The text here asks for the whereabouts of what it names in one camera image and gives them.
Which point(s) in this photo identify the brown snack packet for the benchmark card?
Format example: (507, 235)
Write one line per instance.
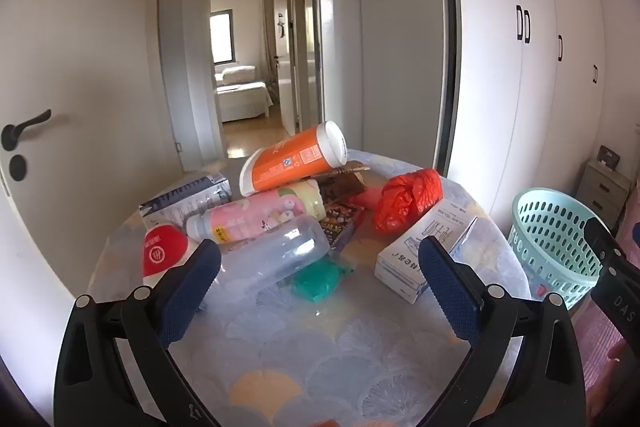
(342, 187)

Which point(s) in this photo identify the teal plastic basket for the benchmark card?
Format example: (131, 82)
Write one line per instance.
(550, 232)

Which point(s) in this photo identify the clear plastic bottle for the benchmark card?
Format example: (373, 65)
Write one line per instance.
(280, 252)

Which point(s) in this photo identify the small picture frame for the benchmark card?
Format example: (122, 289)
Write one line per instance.
(609, 156)

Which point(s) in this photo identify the orange cup with white lid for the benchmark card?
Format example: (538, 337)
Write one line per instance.
(285, 162)

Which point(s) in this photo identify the white hinged door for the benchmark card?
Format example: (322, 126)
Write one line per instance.
(100, 82)

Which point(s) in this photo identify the white cardboard box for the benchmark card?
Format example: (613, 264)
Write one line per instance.
(405, 257)

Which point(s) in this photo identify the white bed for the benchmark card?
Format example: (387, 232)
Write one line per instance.
(242, 97)

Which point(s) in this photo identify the green plastic packet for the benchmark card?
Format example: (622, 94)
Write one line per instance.
(317, 279)

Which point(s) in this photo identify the pink yogurt drink bottle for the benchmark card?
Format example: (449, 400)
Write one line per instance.
(240, 217)

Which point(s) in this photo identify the blue and white carton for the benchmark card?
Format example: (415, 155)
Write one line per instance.
(185, 197)

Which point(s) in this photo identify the grey nightstand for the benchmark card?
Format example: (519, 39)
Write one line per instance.
(602, 189)

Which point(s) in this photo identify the white wardrobe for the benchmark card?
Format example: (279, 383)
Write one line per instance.
(500, 82)

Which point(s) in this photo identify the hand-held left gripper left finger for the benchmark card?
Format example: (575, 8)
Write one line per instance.
(190, 282)

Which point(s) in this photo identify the white sliding door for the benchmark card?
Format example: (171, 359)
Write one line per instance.
(395, 72)

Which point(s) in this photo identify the small wall ornament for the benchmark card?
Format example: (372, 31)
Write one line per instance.
(280, 26)

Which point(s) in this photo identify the dark printed snack packet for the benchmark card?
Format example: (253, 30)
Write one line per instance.
(342, 219)

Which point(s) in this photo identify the red plastic bag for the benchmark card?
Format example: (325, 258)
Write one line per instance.
(405, 199)

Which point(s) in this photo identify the pink striped bed sheet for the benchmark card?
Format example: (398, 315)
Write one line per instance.
(610, 382)

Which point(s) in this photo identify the red white pouch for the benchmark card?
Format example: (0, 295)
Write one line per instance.
(162, 252)

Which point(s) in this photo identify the black door lock knob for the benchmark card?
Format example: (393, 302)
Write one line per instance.
(18, 167)

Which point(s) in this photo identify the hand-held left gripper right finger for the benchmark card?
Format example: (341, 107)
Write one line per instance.
(450, 287)

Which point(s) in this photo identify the window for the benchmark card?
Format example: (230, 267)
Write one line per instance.
(221, 37)

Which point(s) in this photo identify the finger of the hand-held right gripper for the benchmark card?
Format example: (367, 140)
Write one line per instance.
(602, 237)

